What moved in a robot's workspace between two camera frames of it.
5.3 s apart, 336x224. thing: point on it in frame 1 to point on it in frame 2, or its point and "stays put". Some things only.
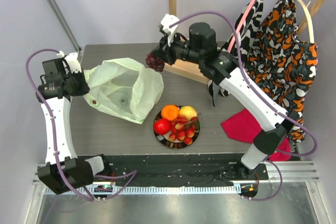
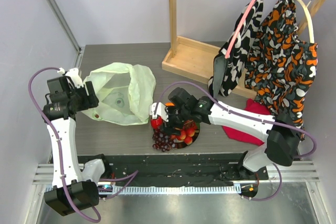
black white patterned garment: x=245 y=34 stays put
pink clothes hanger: x=234 y=41 stays put
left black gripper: x=84 y=88 to x=90 y=100
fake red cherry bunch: x=182 y=129 stays put
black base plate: x=125 y=170 stays put
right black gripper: x=165 y=54 to x=170 y=118
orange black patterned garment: x=283 y=65 stays put
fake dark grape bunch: x=155 y=62 to x=162 y=142
